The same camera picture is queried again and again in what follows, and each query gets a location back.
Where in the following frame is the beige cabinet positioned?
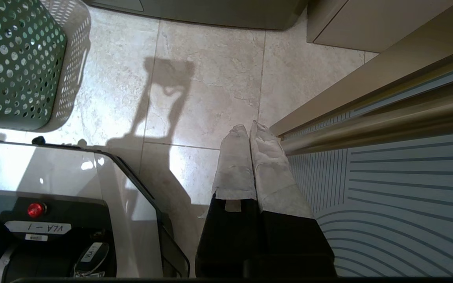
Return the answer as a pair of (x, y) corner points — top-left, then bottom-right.
(306, 0), (453, 53)

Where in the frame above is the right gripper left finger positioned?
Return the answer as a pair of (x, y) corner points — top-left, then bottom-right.
(195, 125), (261, 278)

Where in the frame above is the white perforated laundry basket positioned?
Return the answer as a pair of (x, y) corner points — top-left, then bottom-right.
(34, 0), (92, 133)

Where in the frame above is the green perforated laundry basket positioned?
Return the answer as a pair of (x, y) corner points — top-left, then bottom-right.
(0, 0), (68, 131)

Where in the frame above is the metal handrail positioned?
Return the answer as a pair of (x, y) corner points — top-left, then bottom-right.
(280, 81), (453, 156)

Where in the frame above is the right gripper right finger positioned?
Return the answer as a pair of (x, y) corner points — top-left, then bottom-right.
(249, 121), (337, 278)

